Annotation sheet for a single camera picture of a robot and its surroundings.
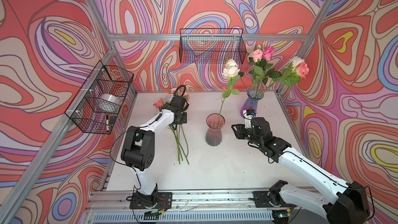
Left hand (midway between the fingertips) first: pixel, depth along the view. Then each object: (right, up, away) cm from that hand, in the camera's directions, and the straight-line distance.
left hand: (183, 118), depth 95 cm
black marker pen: (-33, -1, -23) cm, 41 cm away
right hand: (+28, -5, -15) cm, 33 cm away
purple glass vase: (+43, +14, -2) cm, 46 cm away
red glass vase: (+19, -1, -10) cm, 22 cm away
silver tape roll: (-31, +9, -26) cm, 41 cm away
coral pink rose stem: (+58, +23, -16) cm, 64 cm away
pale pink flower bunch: (-3, -6, -11) cm, 13 cm away
